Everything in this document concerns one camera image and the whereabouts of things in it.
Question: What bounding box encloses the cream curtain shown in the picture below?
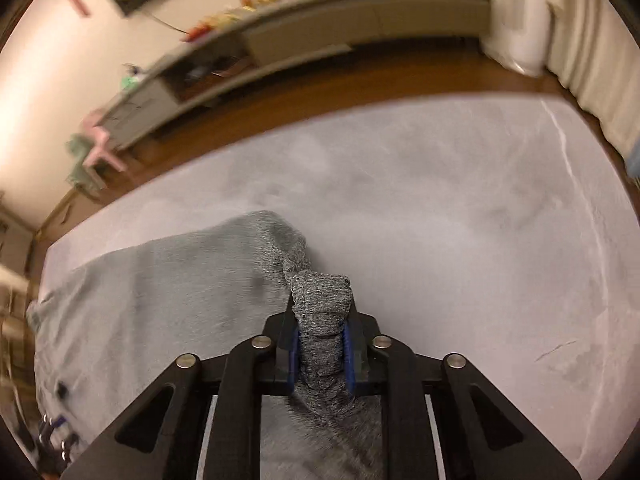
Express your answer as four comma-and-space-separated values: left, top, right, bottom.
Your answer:
545, 0, 640, 161

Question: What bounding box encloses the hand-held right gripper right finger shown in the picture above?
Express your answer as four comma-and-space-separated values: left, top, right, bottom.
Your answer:
342, 305, 583, 480

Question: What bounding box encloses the standing air conditioner lace cover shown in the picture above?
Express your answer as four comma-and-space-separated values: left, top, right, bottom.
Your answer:
477, 0, 556, 78

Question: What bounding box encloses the green plastic child chair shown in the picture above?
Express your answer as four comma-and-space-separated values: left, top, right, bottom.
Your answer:
66, 134, 106, 196

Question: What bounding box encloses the pink plastic child chair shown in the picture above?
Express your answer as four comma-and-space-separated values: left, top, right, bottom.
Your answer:
82, 110, 128, 176

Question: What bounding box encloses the grey low media cabinet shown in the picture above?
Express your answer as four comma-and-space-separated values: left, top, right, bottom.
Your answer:
97, 0, 493, 153

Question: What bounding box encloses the grey knit garment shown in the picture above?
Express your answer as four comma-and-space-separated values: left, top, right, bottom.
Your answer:
26, 210, 386, 480

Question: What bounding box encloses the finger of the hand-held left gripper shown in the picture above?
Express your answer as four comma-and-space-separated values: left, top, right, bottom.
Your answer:
37, 412, 81, 476

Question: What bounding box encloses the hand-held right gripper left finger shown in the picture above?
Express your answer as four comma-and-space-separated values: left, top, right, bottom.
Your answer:
60, 305, 301, 480

